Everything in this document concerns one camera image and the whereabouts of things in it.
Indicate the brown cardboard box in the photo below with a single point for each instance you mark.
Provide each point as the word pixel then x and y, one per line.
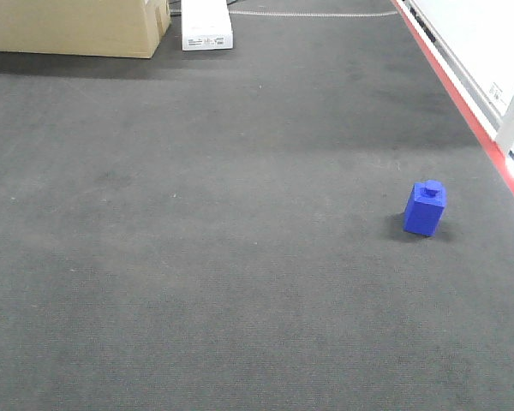
pixel 85 28

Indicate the blue cube block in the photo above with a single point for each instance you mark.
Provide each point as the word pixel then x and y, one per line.
pixel 424 209

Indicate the white long box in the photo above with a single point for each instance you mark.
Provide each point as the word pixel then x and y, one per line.
pixel 206 25

